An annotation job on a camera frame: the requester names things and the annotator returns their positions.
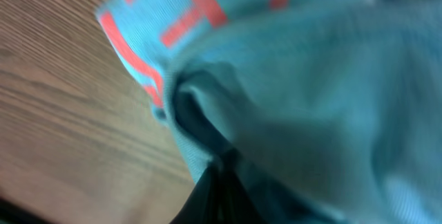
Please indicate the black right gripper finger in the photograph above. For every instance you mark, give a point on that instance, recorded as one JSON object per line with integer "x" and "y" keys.
{"x": 202, "y": 205}

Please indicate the light blue printed t-shirt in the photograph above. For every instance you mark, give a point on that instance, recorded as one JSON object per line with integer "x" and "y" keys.
{"x": 312, "y": 111}

